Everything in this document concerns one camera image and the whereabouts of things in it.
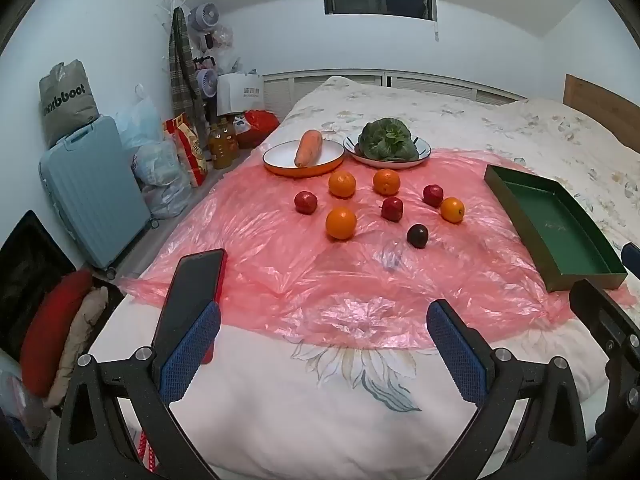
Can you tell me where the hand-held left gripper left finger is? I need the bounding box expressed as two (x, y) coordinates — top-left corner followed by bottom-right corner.
(56, 301), (222, 480)

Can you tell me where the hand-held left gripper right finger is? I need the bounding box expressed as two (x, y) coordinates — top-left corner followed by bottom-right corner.
(426, 299), (587, 480)

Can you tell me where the blue-rimmed white plate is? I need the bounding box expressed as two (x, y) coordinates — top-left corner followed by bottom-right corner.
(343, 135), (431, 169)

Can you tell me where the smartphone with red case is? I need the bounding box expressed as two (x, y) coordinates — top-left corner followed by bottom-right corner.
(151, 248), (228, 366)

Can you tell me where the green tray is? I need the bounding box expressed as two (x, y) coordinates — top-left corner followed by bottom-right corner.
(483, 164), (628, 293)

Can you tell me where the beige pillow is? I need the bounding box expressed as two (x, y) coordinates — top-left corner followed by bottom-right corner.
(44, 287), (110, 408)

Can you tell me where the pink plastic sheet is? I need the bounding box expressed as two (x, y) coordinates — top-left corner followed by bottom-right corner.
(117, 147), (640, 351)

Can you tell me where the red pillow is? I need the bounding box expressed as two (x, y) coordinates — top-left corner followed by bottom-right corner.
(19, 270), (93, 397)

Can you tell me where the orange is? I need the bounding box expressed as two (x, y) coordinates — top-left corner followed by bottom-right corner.
(328, 171), (357, 199)
(373, 169), (402, 196)
(325, 207), (358, 241)
(440, 197), (466, 224)

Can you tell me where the wooden headboard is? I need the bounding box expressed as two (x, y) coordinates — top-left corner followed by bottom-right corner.
(563, 74), (640, 153)

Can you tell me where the white plastic bag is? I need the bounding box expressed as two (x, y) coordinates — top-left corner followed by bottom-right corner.
(131, 140), (193, 218)

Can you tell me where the black bag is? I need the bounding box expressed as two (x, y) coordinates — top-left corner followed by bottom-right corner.
(0, 210), (76, 356)

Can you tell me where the light blue suitcase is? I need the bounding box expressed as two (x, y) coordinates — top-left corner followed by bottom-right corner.
(39, 115), (152, 281)

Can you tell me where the cooking oil bottle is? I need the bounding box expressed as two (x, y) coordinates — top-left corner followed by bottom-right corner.
(221, 119), (240, 161)
(209, 122), (232, 170)

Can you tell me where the orange rice bag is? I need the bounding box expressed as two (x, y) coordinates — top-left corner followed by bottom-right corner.
(162, 112), (208, 188)

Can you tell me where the orange-rimmed white plate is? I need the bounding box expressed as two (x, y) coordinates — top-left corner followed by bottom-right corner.
(263, 139), (346, 178)

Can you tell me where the bok choy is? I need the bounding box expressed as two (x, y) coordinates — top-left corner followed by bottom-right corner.
(356, 117), (420, 162)

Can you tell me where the red plastic bag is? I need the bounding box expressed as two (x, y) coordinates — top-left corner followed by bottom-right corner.
(235, 109), (280, 150)

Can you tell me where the carrot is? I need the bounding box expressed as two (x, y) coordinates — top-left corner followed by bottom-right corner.
(294, 130), (324, 168)

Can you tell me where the pale blue plastic bag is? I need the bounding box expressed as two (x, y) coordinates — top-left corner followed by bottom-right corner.
(115, 84), (166, 151)

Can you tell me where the white paper bag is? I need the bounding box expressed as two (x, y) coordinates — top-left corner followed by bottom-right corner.
(216, 72), (263, 116)

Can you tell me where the small grey fan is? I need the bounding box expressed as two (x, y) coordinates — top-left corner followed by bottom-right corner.
(190, 3), (221, 31)
(196, 69), (219, 98)

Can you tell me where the grey fabric bag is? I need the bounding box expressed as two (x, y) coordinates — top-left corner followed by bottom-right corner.
(39, 59), (101, 148)

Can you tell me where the plaid coat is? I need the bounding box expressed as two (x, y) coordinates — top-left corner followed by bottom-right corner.
(167, 7), (208, 122)

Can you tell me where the red braided cord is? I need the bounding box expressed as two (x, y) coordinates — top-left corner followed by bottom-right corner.
(138, 427), (153, 473)

